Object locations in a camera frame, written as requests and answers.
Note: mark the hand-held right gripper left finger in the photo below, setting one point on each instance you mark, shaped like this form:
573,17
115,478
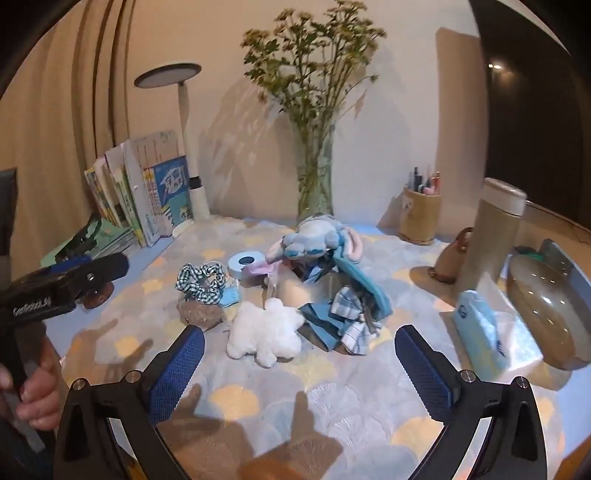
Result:
178,376

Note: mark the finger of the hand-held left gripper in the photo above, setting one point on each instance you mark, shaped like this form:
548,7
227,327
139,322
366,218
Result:
69,267
104,272

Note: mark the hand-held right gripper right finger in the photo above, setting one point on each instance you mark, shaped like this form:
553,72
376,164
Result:
425,376

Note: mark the brown fuzzy pom pom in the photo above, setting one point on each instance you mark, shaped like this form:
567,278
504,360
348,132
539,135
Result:
201,316

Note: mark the blue plaid scrunchie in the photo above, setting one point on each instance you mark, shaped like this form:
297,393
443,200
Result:
194,277

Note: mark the teal small block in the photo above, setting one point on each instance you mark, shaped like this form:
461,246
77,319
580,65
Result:
231,297

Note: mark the white plush toy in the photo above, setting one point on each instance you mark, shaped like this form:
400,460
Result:
263,332

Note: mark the blue plaid cloth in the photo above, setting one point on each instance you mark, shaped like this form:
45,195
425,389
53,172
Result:
344,323

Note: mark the teal blue cloth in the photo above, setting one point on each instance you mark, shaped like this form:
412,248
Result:
369,286

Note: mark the blue plush toy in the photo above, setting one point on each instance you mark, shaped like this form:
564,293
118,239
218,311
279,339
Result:
314,240

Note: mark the person's left hand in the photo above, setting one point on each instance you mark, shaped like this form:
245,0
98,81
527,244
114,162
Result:
41,397

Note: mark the brown round object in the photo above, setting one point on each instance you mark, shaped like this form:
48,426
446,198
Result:
99,297

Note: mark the green folder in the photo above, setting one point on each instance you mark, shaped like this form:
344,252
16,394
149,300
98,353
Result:
113,240

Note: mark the black metal clip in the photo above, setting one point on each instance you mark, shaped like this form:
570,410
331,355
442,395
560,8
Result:
85,235

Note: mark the blue tissue pack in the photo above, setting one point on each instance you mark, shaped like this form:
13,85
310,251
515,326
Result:
480,330

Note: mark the black flat panel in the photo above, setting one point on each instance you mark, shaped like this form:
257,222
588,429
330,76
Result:
7,221

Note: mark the row of books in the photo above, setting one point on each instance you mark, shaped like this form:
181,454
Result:
161,194

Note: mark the white plastic sheet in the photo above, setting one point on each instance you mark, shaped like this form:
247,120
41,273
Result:
517,323

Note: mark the light blue tape roll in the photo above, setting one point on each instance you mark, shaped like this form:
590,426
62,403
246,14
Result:
238,266

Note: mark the pink small cloth item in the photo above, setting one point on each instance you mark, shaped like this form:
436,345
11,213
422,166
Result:
261,268

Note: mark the beige curtain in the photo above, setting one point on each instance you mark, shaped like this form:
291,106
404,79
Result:
55,115

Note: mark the wooden pen holder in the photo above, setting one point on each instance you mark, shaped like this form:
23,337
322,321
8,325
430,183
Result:
420,219

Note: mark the green small object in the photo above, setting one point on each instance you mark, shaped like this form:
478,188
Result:
526,252

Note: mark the grey ribbed object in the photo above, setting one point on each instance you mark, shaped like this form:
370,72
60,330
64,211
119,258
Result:
565,267

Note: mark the bunch of pens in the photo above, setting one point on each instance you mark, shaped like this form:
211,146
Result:
422,180

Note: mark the white desk lamp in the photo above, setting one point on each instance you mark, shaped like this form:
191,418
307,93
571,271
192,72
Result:
167,76

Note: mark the clear glass vase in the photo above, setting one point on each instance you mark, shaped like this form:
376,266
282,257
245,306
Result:
316,194

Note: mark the dried flower bouquet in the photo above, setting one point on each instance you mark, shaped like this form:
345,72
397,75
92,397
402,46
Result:
309,60

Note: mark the black wall television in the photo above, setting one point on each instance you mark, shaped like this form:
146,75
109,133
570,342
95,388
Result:
531,115

